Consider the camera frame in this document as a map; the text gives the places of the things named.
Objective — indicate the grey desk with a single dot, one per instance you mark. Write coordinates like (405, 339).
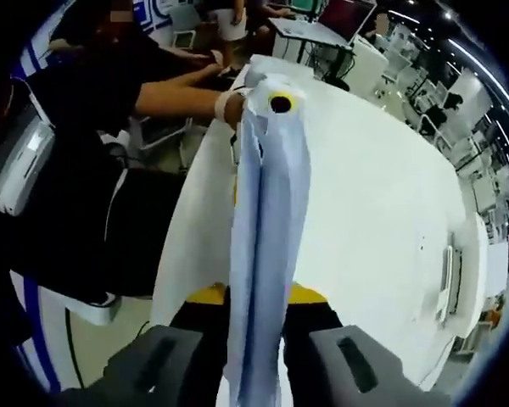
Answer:
(309, 36)

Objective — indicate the stack of white printing papers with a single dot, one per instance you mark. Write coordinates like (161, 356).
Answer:
(267, 254)

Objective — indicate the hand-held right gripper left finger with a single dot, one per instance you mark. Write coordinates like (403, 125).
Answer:
(169, 364)

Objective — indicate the person's left hand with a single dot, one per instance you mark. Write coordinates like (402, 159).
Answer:
(235, 111)

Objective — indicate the white grey machine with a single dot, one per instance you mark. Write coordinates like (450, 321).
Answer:
(21, 161)

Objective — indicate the red screen laptop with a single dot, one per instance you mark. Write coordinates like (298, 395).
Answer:
(343, 17)

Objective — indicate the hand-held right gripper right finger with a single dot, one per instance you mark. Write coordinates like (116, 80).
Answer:
(356, 364)

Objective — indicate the white table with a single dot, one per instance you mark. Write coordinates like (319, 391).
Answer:
(365, 212)

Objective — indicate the white printer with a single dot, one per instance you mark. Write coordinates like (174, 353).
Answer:
(471, 275)

